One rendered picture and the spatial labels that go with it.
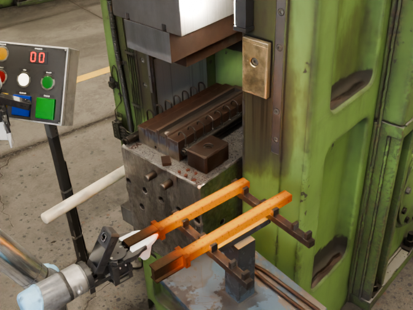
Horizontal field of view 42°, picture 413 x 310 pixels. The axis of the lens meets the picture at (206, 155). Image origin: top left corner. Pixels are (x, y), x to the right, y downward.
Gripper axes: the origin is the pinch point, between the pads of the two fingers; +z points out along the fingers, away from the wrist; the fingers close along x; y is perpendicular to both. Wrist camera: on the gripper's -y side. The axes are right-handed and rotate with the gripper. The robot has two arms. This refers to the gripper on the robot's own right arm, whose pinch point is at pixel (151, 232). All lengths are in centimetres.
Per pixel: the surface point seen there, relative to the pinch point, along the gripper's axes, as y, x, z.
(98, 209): 100, -134, 41
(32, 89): -6, -87, 6
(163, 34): -35, -34, 31
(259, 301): 26.3, 18.2, 21.5
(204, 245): -0.9, 13.4, 7.0
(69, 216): 61, -93, 11
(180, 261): 0.7, 12.6, 0.2
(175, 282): 26.3, -3.2, 7.6
